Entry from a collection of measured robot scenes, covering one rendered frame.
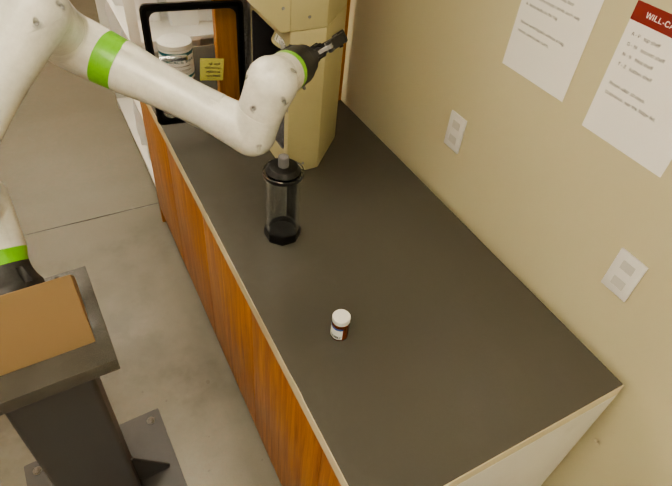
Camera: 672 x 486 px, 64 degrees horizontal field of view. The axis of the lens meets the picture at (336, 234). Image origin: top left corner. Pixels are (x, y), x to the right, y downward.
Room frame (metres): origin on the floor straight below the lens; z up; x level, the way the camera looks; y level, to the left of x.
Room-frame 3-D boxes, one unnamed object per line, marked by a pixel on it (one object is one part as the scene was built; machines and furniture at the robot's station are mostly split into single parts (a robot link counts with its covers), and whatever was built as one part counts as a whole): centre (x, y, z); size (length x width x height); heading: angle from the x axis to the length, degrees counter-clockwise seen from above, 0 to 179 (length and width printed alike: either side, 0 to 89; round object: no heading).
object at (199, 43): (1.59, 0.50, 1.19); 0.30 x 0.01 x 0.40; 115
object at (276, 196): (1.11, 0.15, 1.06); 0.11 x 0.11 x 0.21
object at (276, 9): (1.50, 0.31, 1.46); 0.32 x 0.12 x 0.10; 32
